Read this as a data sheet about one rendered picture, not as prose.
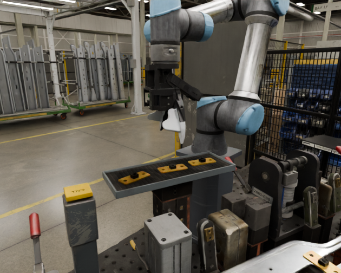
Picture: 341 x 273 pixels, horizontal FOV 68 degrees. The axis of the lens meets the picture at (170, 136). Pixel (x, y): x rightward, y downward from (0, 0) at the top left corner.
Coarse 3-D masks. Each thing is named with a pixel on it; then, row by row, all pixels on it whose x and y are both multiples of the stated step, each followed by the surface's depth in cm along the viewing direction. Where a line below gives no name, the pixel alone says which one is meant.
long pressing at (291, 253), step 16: (336, 240) 68; (256, 256) 62; (272, 256) 63; (288, 256) 63; (224, 272) 58; (240, 272) 58; (256, 272) 58; (272, 272) 58; (288, 272) 58; (336, 272) 58
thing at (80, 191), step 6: (72, 186) 64; (78, 186) 64; (84, 186) 64; (66, 192) 61; (72, 192) 61; (78, 192) 61; (84, 192) 61; (90, 192) 61; (66, 198) 59; (72, 198) 59; (78, 198) 60
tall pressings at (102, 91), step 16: (80, 48) 745; (96, 48) 784; (112, 48) 803; (80, 64) 749; (96, 64) 795; (112, 64) 806; (80, 80) 760; (96, 80) 821; (112, 80) 811; (80, 96) 786; (96, 96) 833; (112, 96) 823
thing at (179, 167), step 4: (172, 164) 75; (180, 164) 77; (160, 168) 74; (164, 168) 74; (168, 168) 74; (172, 168) 74; (176, 168) 74; (180, 168) 74; (184, 168) 74; (164, 172) 72
